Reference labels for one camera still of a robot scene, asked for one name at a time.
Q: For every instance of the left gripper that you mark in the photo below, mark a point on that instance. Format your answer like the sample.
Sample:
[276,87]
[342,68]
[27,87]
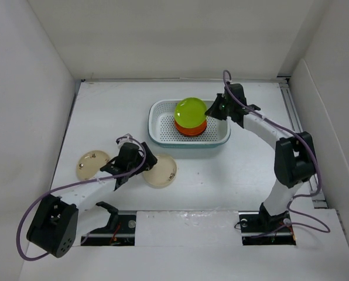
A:
[150,161]

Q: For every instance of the white perforated plastic bin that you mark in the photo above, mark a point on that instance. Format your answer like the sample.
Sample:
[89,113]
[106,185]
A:
[162,130]

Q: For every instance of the beige plate with black mark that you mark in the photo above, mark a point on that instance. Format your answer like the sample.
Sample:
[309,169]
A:
[161,174]

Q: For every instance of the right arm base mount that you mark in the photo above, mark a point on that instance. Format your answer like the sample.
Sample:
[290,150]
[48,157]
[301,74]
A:
[255,232]

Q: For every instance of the green plate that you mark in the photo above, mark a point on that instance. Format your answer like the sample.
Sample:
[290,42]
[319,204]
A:
[190,112]

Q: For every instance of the right aluminium rail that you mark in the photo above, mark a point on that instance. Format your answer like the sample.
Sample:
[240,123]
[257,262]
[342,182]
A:
[314,182]

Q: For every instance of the orange plate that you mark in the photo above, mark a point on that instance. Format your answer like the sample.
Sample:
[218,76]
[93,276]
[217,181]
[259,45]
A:
[191,132]

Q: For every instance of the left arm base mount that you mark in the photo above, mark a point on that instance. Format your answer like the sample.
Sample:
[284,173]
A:
[119,230]

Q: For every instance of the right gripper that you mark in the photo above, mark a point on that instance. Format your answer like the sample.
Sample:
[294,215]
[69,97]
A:
[213,112]

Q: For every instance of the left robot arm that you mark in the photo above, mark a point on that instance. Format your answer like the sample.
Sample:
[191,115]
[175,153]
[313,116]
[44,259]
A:
[55,223]

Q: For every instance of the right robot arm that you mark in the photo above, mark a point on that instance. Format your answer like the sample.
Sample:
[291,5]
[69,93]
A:
[294,151]

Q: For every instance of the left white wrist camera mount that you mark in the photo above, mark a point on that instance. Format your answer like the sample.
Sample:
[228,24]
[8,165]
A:
[124,139]

